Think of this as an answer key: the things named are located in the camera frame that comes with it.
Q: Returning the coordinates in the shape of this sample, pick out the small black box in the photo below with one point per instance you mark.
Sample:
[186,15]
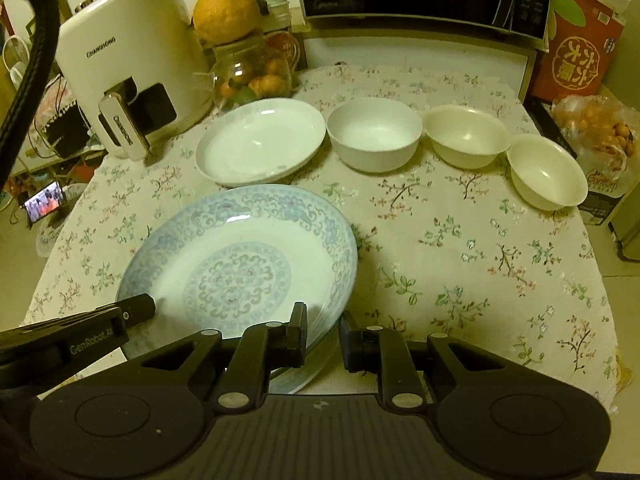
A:
[62,130]

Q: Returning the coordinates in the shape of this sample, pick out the lit smartphone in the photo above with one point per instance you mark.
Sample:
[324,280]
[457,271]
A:
[44,202]

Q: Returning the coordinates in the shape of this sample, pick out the red can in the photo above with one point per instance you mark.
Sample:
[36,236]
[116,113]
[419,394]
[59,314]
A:
[287,50]

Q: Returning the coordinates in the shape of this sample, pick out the cream bowl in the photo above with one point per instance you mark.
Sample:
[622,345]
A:
[467,135]

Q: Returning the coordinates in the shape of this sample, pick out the dark carton with white label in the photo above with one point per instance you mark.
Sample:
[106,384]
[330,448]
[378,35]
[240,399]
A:
[607,187]

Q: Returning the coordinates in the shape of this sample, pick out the floral tablecloth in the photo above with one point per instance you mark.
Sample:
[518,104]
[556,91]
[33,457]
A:
[440,240]

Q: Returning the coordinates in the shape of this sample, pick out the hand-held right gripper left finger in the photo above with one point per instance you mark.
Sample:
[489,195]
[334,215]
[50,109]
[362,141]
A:
[298,331]

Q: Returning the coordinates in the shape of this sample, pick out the blue patterned plate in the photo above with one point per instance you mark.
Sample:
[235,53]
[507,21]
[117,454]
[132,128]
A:
[235,270]

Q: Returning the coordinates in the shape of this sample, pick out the white air fryer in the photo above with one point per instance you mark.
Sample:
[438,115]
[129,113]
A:
[125,35]

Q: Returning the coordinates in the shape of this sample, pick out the large white bowl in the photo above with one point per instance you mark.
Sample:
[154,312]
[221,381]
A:
[374,132]

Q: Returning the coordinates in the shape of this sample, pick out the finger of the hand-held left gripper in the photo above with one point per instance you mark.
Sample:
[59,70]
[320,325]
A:
[137,308]

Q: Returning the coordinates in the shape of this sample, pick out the glass jar of small oranges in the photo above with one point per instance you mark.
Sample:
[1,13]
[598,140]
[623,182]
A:
[252,75]

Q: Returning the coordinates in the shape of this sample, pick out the plastic bag of oranges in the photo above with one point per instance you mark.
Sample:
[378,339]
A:
[597,127]

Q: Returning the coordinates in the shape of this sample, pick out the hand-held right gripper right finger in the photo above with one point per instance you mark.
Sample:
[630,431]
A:
[345,336]

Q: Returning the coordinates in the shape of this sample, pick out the plain white plate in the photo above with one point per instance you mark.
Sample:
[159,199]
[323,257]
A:
[260,142]

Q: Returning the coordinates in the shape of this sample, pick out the small white bowl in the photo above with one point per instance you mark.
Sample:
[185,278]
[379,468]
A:
[547,174]

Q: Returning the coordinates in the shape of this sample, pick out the red carton box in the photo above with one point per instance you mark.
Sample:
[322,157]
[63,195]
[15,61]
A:
[580,45]

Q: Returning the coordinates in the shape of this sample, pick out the orange with leaves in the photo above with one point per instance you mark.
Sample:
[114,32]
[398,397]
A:
[222,12]

